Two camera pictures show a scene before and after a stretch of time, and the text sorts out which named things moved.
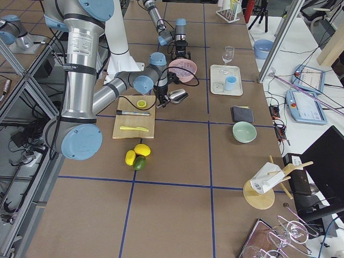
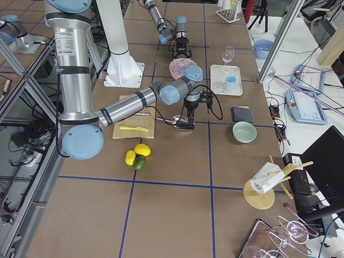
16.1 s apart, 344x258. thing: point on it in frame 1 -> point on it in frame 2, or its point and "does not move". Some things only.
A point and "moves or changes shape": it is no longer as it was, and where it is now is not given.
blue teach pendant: [305, 108] does not move
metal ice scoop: [177, 95] moves or changes shape
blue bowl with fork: [262, 48] does not move
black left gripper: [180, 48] does not move
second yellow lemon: [130, 157] does not move
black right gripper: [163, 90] -> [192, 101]
